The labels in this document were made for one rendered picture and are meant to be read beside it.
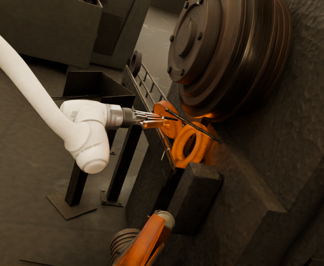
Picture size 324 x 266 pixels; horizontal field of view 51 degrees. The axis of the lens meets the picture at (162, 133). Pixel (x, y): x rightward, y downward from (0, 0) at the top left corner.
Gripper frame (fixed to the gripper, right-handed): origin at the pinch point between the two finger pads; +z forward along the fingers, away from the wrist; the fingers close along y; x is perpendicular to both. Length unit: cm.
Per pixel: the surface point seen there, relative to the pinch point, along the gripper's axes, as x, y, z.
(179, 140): -3.8, 8.5, 1.5
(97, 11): 15, -227, 12
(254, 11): 45, 34, -1
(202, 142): 2.1, 21.9, 2.6
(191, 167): -1.0, 33.1, -6.1
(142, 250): -7, 59, -29
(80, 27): -3, -229, -1
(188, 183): -5.2, 35.7, -7.2
